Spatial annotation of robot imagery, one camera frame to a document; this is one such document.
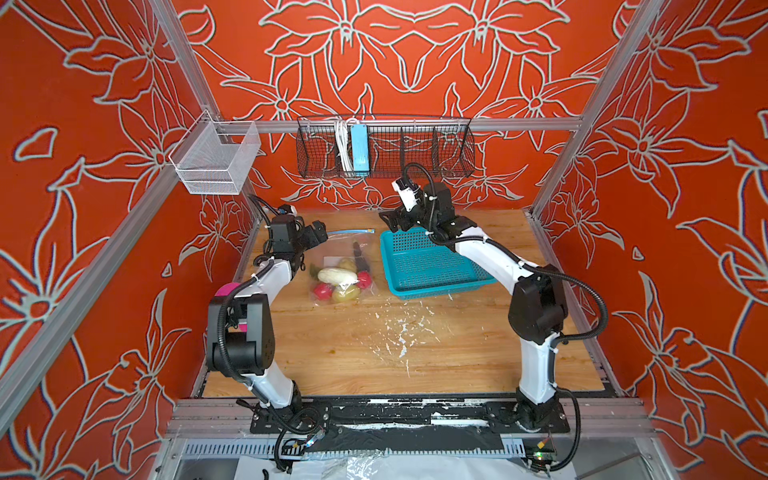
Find teal plastic basket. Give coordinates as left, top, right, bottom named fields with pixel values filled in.
left=379, top=227, right=496, bottom=300

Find pink plastic cup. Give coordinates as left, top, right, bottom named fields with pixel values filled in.
left=216, top=282, right=239, bottom=297

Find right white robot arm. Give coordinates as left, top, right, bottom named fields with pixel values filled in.
left=379, top=176, right=608, bottom=474

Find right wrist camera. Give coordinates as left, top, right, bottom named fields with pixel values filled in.
left=392, top=177, right=423, bottom=212

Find yellow-green pear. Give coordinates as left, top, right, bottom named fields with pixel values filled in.
left=337, top=258, right=357, bottom=273

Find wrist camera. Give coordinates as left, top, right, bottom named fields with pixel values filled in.
left=275, top=204, right=298, bottom=223
left=392, top=177, right=423, bottom=212

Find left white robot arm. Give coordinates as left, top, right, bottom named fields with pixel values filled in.
left=206, top=194, right=328, bottom=413

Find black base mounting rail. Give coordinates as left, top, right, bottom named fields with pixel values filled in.
left=236, top=395, right=571, bottom=436

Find black wire wall basket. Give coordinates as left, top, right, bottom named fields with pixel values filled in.
left=296, top=114, right=476, bottom=179

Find yellow potato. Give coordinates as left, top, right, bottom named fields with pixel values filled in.
left=332, top=284, right=362, bottom=303

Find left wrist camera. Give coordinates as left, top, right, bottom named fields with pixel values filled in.
left=275, top=204, right=298, bottom=223

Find white cable bundle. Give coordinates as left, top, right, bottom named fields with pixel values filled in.
left=333, top=119, right=354, bottom=174

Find clear plastic wall bin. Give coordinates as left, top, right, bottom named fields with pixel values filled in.
left=169, top=111, right=262, bottom=195

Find red apple front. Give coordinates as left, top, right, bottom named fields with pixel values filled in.
left=356, top=271, right=373, bottom=290

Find light blue box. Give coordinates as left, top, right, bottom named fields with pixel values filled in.
left=350, top=123, right=370, bottom=177

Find red apple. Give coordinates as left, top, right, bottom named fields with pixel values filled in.
left=356, top=271, right=373, bottom=290
left=312, top=282, right=335, bottom=301

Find clear zip top bag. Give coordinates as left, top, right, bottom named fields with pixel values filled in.
left=307, top=228, right=379, bottom=306

